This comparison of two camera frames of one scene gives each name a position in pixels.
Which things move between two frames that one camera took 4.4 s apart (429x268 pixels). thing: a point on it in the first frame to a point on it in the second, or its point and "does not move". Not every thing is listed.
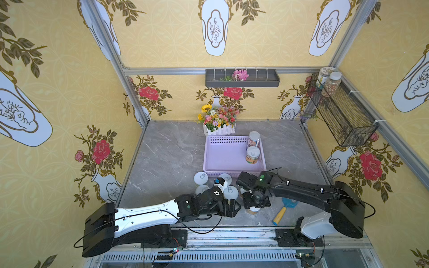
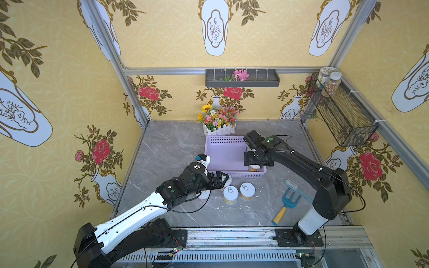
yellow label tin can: (230, 192) does not move
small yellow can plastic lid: (253, 209) to (254, 168)
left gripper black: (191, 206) to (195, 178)
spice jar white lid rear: (323, 76) does not move
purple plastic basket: (227, 154) does not move
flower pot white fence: (218, 121) does not move
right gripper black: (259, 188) to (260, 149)
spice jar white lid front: (332, 84) does not move
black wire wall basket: (350, 123) does not move
